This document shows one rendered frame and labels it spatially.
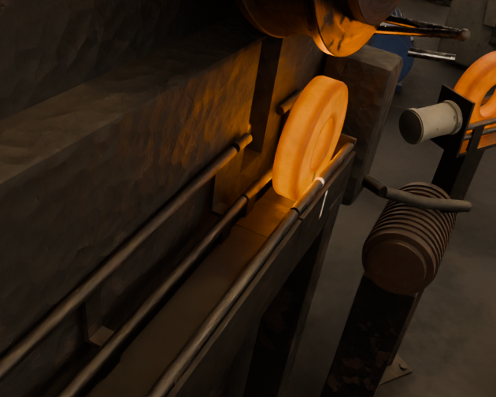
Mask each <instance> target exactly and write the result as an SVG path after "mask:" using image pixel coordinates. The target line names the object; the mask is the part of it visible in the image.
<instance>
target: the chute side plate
mask: <svg viewBox="0 0 496 397"><path fill-rule="evenodd" d="M355 155H356V152H354V151H352V152H351V153H350V155H349V157H348V158H347V159H346V160H345V161H344V162H343V163H342V164H341V166H340V167H339V168H338V170H337V171H336V172H335V173H334V175H333V176H332V177H331V179H330V180H329V181H328V182H327V183H326V184H325V185H324V187H323V188H322V189H321V191H320V192H319V193H318V195H317V196H316V197H315V199H314V200H313V201H312V202H311V204H310V205H309V206H308V208H307V209H306V210H305V211H304V212H303V213H302V215H301V216H300V217H299V219H298V220H296V222H295V223H294V225H293V226H292V227H291V230H290V231H289V232H288V233H287V235H286V236H285V238H284V239H283V240H282V241H281V242H280V244H279V245H278V247H277V248H276V249H275V250H274V251H273V253H272V255H271V256H270V257H269V259H268V260H267V262H266V263H265V264H264V265H263V266H262V268H261V269H260V271H259V272H258V273H257V275H256V276H255V277H254V279H253V280H252V281H251V283H250V284H249V286H248V287H247V288H246V290H245V291H244V292H243V293H242V295H241V296H240V298H239V299H238V301H237V302H236V303H235V305H234V306H233V307H232V308H231V310H230V311H229V312H228V314H227V316H226V317H225V318H224V319H223V320H222V322H221V323H220V325H219V326H218V327H217V329H216V330H215V332H214V333H213V334H212V335H211V337H210V338H209V340H208V341H207V342H206V344H205V345H204V347H203V348H202V349H201V350H200V351H199V353H198V354H197V356H196V357H195V359H194V360H193V362H192V363H191V364H190V365H189V368H188V369H187V371H186V372H185V374H184V375H183V376H182V377H181V378H180V380H179V381H178V383H177V384H176V386H175V387H173V388H172V390H171V391H170V392H169V393H168V395H167V396H166V397H208V396H209V394H210V392H211V391H212V390H213V388H214V387H215V385H216V384H217V382H218V381H219V379H220V378H221V377H222V375H223V374H224V372H225V370H226V369H227V367H228V366H229V365H230V363H231V361H232V360H233V358H234V357H235V356H236V354H237V353H238V351H239V349H240V348H241V346H242V345H243V344H244V343H245V341H246V339H247V338H248V336H249V335H250V333H251V332H252V331H253V329H254V327H255V326H256V324H257V323H258V322H259V320H260V319H261V317H262V315H263V314H264V312H265V311H266V310H267V308H268V306H269V305H270V303H271V302H272V300H273V299H274V298H275V297H276V295H277V293H278V292H279V290H280V288H281V287H282V286H283V284H284V283H285V281H286V280H287V278H288V277H289V276H290V274H291V273H292V271H293V270H294V268H295V267H296V265H297V264H298V263H299V262H300V260H301V259H302V257H303V256H304V254H305V253H306V251H307V250H308V249H309V247H310V246H311V245H312V243H313V242H314V240H315V239H316V237H318V235H319V234H320V232H321V231H322V229H323V228H324V224H325V221H326V218H327V215H328V210H329V209H330V207H331V205H332V204H333V203H334V201H335V200H336V199H337V198H338V196H339V195H340V194H341V192H342V191H344V193H345V190H346V185H347V182H348V179H349V176H350V172H351V169H352V166H353V161H354V158H355ZM326 191H328V193H327V196H326V199H325V202H324V207H323V210H322V214H321V216H320V211H321V208H322V205H323V201H324V196H325V193H326ZM344 193H343V195H344ZM342 199H343V196H342ZM341 203H342V201H341ZM341 203H340V204H341ZM319 216H320V218H319Z"/></svg>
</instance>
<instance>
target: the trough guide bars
mask: <svg viewBox="0 0 496 397"><path fill-rule="evenodd" d="M491 97H492V95H491V96H487V97H483V100H482V102H481V104H480V105H482V104H485V103H487V102H488V101H489V99H490V98H491ZM490 124H496V117H490V118H487V119H484V120H481V121H475V122H472V123H469V125H468V129H467V131H469V130H472V132H468V133H466V134H465V138H464V141H465V140H469V141H468V145H467V148H466V151H467V154H466V156H467V155H470V154H475V153H476V150H477V148H478V145H479V141H480V139H481V136H483V135H488V134H491V133H494V132H496V125H495V126H491V127H488V128H484V127H485V126H488V125H490Z"/></svg>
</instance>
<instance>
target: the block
mask: <svg viewBox="0 0 496 397"><path fill-rule="evenodd" d="M402 66H403V60H402V57H400V56H399V55H398V54H394V53H391V52H388V51H385V50H381V49H378V48H375V47H373V46H368V45H364V46H362V47H361V48H360V49H359V50H357V51H356V52H354V53H353V54H351V55H349V56H346V57H342V58H340V57H336V56H333V55H330V54H328V55H327V58H326V62H325V65H324V71H323V75H322V76H327V77H330V78H332V79H334V80H338V81H341V82H343V83H344V84H345V85H346V86H347V89H348V103H347V109H346V116H345V120H344V123H343V126H342V131H341V133H342V134H345V135H349V136H351V137H354V138H356V139H357V141H356V144H355V147H354V152H356V155H355V158H354V161H353V166H352V169H351V172H350V176H349V179H348V182H347V185H346V190H345V193H344V196H343V199H342V203H341V204H343V205H344V206H350V205H352V204H353V202H354V201H355V200H356V198H357V197H358V195H359V194H360V193H361V191H362V190H363V188H364V186H362V181H363V179H364V177H365V175H366V174H369V171H370V168H371V166H372V162H373V158H374V156H375V153H376V149H377V146H378V143H379V139H380V136H381V134H382V130H383V126H384V124H385V121H386V118H387V114H388V111H389V109H390V105H391V101H392V98H393V96H394V91H395V88H396V86H397V83H398V78H399V76H400V73H401V70H402Z"/></svg>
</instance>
